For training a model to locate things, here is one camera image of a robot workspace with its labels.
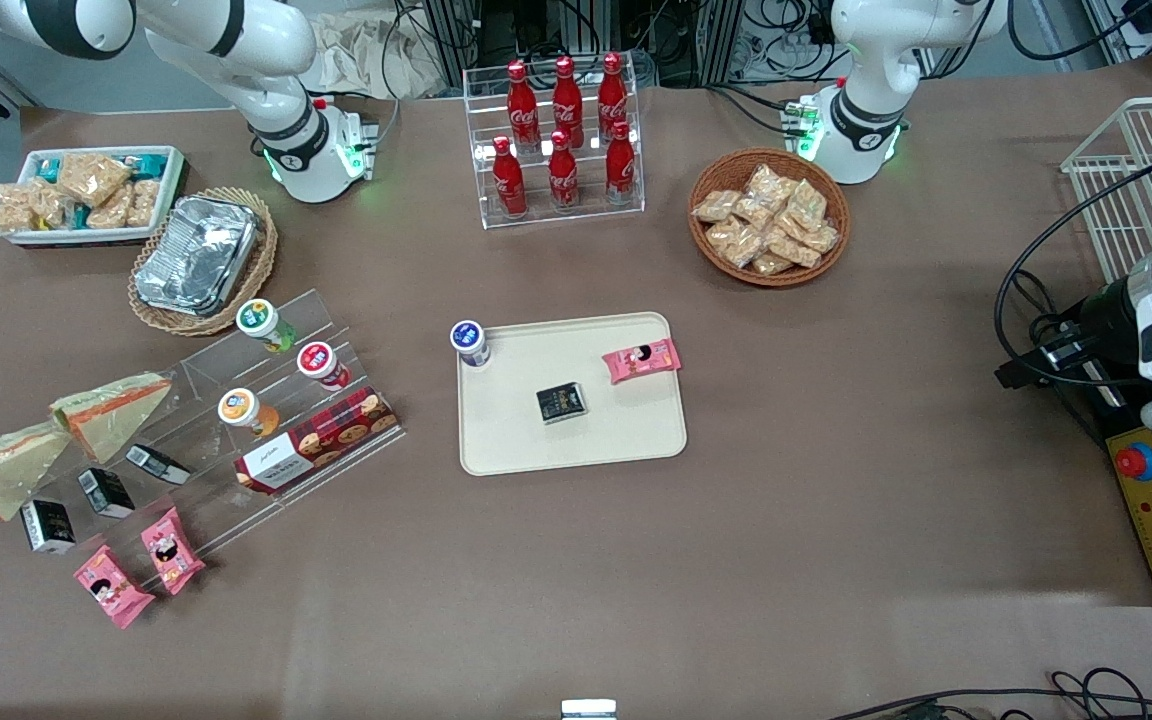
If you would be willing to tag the teal snack packet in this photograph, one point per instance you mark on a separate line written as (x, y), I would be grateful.
(49, 170)
(151, 162)

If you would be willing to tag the oval tan wicker basket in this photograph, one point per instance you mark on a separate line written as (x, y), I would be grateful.
(261, 260)

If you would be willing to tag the small black drink carton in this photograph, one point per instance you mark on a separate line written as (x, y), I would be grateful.
(106, 492)
(158, 465)
(562, 403)
(48, 526)

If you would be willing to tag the blue lid drink bottle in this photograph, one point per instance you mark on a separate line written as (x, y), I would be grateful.
(468, 338)

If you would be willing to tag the orange lid drink bottle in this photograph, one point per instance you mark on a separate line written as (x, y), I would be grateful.
(239, 408)

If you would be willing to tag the beige cloth bag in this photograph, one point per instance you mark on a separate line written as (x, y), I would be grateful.
(356, 55)

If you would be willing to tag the red plaid cookie box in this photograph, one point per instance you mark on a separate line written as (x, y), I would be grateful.
(321, 440)

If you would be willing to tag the green lid drink bottle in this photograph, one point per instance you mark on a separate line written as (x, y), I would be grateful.
(258, 320)

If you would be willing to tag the beige plastic serving tray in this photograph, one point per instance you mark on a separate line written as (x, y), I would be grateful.
(616, 430)

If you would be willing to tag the triangle sandwich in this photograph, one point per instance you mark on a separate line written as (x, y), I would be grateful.
(111, 415)
(11, 468)

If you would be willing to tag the stacked aluminium foil containers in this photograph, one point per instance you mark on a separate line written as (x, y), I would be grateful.
(198, 255)

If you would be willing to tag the round brown wicker basket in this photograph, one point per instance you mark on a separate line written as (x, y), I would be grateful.
(836, 190)

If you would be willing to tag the pink snack packet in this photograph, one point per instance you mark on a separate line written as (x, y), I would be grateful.
(112, 588)
(172, 552)
(642, 361)

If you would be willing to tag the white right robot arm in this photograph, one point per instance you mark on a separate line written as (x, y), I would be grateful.
(266, 90)

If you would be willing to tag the white rectangular plastic bin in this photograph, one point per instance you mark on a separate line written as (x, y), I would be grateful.
(171, 190)

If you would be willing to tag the red cola bottle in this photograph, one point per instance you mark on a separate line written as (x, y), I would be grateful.
(620, 170)
(509, 185)
(567, 100)
(612, 95)
(563, 180)
(522, 105)

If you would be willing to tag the clear acrylic bottle rack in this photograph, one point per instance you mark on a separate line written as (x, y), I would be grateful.
(591, 215)

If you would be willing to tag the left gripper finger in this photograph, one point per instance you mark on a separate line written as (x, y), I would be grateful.
(1061, 337)
(1026, 372)

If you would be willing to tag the red lid drink bottle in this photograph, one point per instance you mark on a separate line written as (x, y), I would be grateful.
(318, 360)

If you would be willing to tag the clear acrylic tiered stand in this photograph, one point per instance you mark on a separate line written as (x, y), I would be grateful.
(226, 370)

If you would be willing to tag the grey aluminium equipment frame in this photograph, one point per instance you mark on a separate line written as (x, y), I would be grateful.
(686, 35)

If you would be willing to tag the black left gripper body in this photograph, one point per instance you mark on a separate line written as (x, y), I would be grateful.
(1099, 313)

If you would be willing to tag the clear wrapped cracker packet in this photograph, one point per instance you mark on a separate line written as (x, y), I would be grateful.
(111, 210)
(716, 206)
(806, 203)
(772, 264)
(754, 213)
(91, 177)
(766, 184)
(820, 238)
(143, 203)
(736, 243)
(794, 248)
(51, 208)

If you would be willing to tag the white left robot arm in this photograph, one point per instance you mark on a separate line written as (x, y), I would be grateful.
(871, 60)

